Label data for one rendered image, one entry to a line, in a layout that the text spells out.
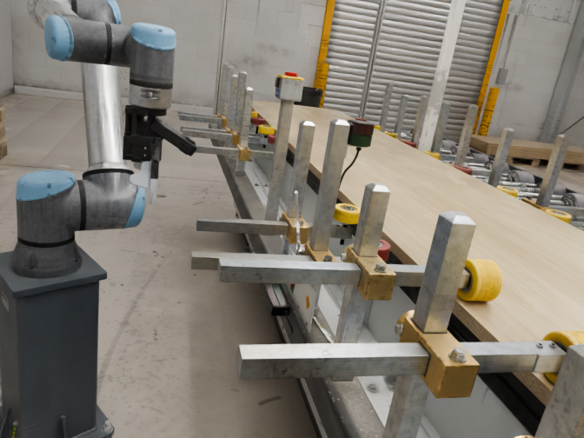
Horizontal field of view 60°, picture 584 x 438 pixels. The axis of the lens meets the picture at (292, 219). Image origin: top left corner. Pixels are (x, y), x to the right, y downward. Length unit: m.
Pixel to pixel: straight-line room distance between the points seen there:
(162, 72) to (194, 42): 7.58
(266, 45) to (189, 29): 1.25
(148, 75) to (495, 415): 0.92
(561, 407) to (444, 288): 0.23
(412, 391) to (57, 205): 1.08
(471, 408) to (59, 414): 1.25
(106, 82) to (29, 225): 0.48
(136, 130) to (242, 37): 7.65
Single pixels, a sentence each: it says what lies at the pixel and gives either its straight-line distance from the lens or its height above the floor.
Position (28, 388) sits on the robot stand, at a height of 0.27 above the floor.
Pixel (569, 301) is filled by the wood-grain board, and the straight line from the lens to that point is 1.19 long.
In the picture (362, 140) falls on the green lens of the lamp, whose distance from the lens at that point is 1.11.
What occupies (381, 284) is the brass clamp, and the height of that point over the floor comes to 0.95.
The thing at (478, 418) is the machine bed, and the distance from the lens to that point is 1.02.
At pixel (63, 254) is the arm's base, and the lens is 1.57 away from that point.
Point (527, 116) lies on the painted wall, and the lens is 11.13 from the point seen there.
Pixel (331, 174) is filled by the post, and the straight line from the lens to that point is 1.12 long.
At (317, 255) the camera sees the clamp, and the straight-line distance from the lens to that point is 1.15.
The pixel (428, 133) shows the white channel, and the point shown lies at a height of 0.99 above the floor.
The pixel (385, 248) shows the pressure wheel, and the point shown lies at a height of 0.91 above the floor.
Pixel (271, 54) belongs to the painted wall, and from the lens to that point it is 8.85.
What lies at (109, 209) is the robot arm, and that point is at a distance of 1.54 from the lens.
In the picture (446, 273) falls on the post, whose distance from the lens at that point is 0.69.
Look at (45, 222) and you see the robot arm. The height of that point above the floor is 0.76.
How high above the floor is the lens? 1.31
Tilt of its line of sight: 19 degrees down
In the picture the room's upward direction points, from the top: 9 degrees clockwise
